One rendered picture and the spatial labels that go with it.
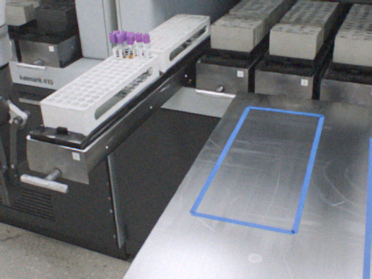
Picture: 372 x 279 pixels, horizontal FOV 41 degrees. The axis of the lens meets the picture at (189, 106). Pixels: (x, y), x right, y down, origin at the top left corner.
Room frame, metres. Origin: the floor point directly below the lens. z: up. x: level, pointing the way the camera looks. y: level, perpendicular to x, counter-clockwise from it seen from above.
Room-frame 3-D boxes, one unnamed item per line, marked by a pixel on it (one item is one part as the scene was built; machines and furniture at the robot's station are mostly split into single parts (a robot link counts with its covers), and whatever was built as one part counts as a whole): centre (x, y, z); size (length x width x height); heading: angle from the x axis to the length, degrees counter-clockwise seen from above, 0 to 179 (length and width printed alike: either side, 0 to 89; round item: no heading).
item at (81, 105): (0.95, 0.17, 0.83); 0.30 x 0.10 x 0.06; 156
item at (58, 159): (1.07, 0.11, 0.78); 0.73 x 0.14 x 0.09; 155
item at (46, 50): (1.65, 0.29, 0.78); 0.73 x 0.14 x 0.09; 155
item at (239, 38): (1.20, -0.11, 0.85); 0.12 x 0.02 x 0.06; 66
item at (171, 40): (1.23, 0.04, 0.83); 0.30 x 0.10 x 0.06; 155
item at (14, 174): (0.67, 0.28, 0.83); 0.03 x 0.01 x 0.05; 65
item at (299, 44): (1.14, -0.25, 0.85); 0.12 x 0.02 x 0.06; 65
